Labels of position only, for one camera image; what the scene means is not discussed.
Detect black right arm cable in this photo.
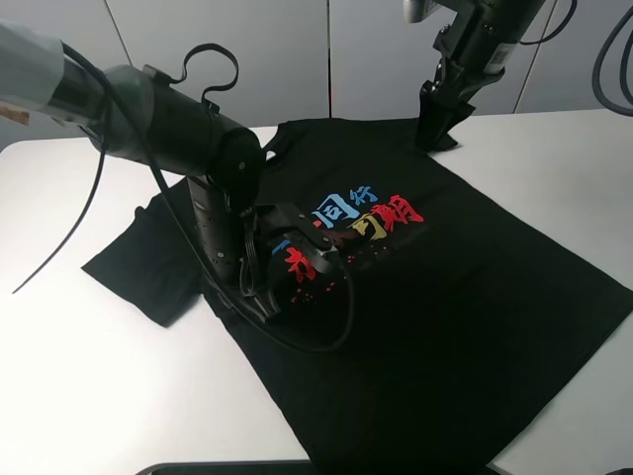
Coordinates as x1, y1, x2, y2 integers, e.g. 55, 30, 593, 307
591, 7, 633, 118

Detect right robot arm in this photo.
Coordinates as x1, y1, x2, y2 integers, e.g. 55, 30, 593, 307
404, 0, 543, 152

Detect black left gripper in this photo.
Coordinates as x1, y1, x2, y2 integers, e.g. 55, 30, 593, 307
238, 203, 297, 324

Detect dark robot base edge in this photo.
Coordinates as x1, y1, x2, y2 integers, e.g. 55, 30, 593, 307
137, 460, 318, 475

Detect black printed t-shirt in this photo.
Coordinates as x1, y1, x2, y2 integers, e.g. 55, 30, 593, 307
84, 119, 632, 474

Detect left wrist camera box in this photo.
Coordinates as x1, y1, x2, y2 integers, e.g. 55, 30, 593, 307
260, 203, 339, 274

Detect black camera cable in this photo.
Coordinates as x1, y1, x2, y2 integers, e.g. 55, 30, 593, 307
197, 246, 358, 353

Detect black cable tie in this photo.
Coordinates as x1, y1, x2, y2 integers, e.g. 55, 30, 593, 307
11, 138, 108, 295

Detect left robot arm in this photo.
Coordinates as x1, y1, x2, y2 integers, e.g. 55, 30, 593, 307
1, 22, 284, 322

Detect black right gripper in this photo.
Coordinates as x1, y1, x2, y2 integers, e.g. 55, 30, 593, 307
415, 44, 504, 146

